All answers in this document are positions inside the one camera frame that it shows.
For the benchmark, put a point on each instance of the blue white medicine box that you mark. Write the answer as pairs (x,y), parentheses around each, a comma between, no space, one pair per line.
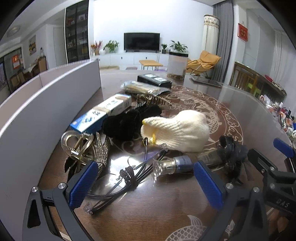
(91,121)

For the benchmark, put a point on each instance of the white tv cabinet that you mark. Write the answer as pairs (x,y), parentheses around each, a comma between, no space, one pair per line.
(123,60)

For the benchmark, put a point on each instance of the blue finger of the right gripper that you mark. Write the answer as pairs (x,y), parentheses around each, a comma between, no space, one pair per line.
(284,148)

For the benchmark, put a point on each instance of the clear rhinestone hair claw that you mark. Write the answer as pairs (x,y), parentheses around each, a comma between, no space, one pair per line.
(82,148)

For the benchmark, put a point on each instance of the white knitted glove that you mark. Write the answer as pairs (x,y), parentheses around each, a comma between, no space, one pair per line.
(186,132)

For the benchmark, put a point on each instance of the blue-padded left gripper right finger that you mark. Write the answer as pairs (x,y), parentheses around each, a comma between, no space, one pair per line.
(252,222)

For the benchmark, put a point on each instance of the black velvet scrunchie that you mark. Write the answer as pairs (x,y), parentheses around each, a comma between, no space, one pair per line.
(123,127)

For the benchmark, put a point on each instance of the black feather hair clip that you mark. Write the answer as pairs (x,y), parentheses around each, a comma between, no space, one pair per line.
(234,157)

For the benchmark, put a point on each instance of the gold pearl hair claw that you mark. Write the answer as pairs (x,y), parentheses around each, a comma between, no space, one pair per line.
(150,99)

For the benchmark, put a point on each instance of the clear glasses with cord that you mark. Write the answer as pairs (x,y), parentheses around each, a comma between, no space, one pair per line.
(123,178)

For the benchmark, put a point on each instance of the laptop on table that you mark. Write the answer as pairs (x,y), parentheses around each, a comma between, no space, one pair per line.
(205,81)

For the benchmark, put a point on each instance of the yellow lounge chair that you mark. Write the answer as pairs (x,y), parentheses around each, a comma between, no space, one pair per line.
(206,62)

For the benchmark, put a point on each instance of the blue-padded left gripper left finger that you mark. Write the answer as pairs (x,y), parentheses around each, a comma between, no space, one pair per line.
(38,222)

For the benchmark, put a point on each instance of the dark glass display cabinet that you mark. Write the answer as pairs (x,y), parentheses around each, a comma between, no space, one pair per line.
(76,32)

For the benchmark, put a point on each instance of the white storage bin wall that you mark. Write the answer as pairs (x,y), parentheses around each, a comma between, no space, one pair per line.
(32,122)

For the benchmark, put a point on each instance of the bag of bamboo sticks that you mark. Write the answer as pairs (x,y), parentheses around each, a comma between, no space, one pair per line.
(143,88)

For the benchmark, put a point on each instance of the red wall decoration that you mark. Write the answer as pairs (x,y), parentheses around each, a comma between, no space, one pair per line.
(242,32)

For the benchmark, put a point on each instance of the black television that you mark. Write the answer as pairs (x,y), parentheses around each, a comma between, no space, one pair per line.
(141,41)

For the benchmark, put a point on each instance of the green potted plant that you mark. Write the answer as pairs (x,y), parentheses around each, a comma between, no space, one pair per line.
(111,46)

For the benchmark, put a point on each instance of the small glass perfume bottle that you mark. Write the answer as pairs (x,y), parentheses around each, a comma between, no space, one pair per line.
(184,163)

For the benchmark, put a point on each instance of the yellow bench stool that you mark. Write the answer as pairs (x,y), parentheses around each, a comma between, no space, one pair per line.
(146,64)

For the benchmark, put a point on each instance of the black rectangular box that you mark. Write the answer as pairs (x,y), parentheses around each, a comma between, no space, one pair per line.
(154,80)

